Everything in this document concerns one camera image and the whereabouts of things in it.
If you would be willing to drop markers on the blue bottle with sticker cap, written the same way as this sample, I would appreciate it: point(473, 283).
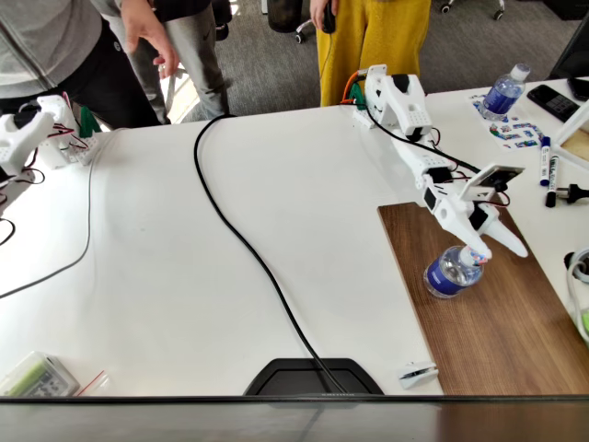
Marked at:
point(448, 276)

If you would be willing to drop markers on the white wooden frame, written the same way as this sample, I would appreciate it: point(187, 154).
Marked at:
point(570, 126)

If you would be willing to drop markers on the blue marker pen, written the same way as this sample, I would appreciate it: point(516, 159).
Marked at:
point(545, 161)

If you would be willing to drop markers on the small white clip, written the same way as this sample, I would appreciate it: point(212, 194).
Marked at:
point(414, 374)

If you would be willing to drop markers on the brown wooden board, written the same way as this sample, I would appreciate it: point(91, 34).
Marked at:
point(483, 331)

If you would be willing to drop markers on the green clamp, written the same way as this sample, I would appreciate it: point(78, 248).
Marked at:
point(87, 122)
point(356, 94)

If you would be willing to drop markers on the black power plug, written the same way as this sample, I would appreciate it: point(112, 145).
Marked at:
point(575, 193)

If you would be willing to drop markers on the person in grey hoodie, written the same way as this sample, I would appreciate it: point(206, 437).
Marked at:
point(46, 41)

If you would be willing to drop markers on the black monitor stand base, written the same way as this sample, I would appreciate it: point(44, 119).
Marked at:
point(294, 380)

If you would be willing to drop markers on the black rounded object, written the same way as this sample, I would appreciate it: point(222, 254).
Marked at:
point(580, 89)

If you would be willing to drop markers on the clear zip bag red stripe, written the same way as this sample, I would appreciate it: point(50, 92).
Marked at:
point(99, 384)

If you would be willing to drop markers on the black phone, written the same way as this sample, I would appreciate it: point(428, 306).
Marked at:
point(552, 102)

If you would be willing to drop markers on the chrome office chair base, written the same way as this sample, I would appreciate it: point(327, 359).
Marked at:
point(304, 25)

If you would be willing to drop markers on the black waste bin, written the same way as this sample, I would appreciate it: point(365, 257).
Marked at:
point(284, 16)

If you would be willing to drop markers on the black computer monitor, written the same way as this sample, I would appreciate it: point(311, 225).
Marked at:
point(184, 421)

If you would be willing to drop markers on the black marker pen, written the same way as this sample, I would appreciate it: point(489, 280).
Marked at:
point(552, 184)

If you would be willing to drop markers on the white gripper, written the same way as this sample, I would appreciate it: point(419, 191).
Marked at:
point(466, 222)

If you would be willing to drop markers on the grey hoodie person's hand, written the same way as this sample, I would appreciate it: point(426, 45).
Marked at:
point(147, 23)

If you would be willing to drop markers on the colourful sticker sheet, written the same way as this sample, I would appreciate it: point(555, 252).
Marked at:
point(515, 131)

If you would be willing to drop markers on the gripper camera on white plate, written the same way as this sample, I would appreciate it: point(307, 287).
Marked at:
point(494, 177)

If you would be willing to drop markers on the light green object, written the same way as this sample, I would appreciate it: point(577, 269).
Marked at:
point(585, 322)

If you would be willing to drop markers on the black computer mouse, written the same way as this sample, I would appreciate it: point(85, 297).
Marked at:
point(329, 19)

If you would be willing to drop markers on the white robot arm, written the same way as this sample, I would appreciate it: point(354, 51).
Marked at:
point(405, 101)

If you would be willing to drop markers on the person in grey trousers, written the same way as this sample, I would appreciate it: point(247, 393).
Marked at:
point(198, 55)

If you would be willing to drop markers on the black screen edge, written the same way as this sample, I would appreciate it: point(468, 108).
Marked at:
point(575, 50)

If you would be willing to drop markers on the yellow trousers person's hand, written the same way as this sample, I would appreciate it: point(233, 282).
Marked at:
point(316, 11)

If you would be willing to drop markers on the clear plastic box green contents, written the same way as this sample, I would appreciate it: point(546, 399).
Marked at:
point(37, 377)

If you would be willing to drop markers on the person in yellow trousers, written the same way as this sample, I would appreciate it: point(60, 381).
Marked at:
point(391, 41)

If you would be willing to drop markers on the blue bottle with white cap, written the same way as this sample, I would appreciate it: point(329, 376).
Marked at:
point(501, 96)

